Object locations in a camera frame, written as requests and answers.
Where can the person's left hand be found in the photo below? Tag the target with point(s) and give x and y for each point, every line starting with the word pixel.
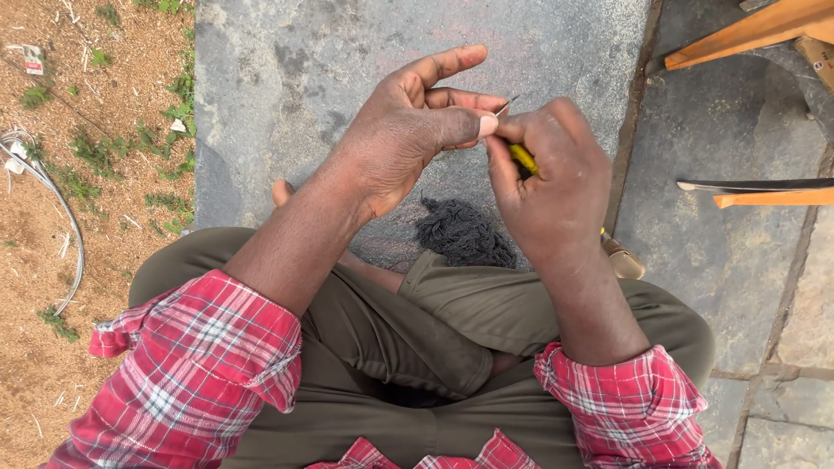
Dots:
pixel 397 140

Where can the person's right hand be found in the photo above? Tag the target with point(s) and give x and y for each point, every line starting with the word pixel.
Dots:
pixel 560 176

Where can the dark grey yarn bundle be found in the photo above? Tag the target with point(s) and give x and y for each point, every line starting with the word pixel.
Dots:
pixel 464 233

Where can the person's bare foot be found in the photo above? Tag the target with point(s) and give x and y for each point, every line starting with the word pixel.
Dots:
pixel 283 194

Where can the black flat blade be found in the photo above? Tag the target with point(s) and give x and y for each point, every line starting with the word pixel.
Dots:
pixel 762 185

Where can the orange wooden stick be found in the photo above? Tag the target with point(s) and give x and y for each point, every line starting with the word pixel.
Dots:
pixel 775 198

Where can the white paper scrap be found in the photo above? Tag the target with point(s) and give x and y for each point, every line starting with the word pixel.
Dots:
pixel 178 125

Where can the olive green trousers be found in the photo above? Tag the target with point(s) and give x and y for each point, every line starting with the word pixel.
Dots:
pixel 391 365

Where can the orange wooden plank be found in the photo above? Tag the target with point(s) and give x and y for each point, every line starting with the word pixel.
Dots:
pixel 749 31

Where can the brown cardboard box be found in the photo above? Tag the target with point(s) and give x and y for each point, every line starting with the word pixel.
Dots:
pixel 818 60

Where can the red plaid shirt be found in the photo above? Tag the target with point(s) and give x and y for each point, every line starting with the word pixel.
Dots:
pixel 195 352

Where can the green weeds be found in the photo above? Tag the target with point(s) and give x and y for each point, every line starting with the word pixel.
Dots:
pixel 98 153

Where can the white red litter packet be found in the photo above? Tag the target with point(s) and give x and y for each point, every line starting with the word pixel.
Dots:
pixel 33 60

